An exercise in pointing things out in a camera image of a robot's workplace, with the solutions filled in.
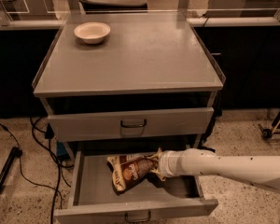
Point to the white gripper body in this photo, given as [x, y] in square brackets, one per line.
[166, 164]

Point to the brown chip bag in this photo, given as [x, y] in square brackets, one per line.
[129, 170]

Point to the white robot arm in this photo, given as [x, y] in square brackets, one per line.
[259, 171]

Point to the grey drawer cabinet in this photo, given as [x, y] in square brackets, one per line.
[149, 61]

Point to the open grey middle drawer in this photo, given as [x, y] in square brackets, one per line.
[94, 200]

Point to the grey top drawer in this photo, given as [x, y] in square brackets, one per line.
[130, 124]

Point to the wheeled cart base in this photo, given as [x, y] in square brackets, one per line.
[268, 133]

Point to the white bowl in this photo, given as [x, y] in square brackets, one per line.
[92, 32]

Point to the black floor stand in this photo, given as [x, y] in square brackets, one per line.
[14, 153]

